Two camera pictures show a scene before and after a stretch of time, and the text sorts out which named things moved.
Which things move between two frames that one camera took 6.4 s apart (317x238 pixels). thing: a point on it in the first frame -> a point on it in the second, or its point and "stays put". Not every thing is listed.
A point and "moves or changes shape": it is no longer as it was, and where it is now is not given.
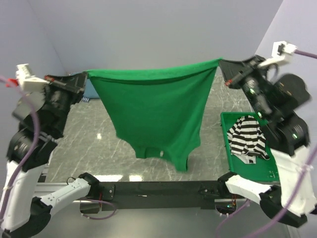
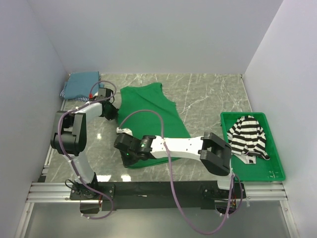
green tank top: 158,109 moves or changes shape
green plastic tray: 264,170 stays put
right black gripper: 232,70 -> 127,162
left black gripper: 75,83 -> 113,114
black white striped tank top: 246,140 stays put
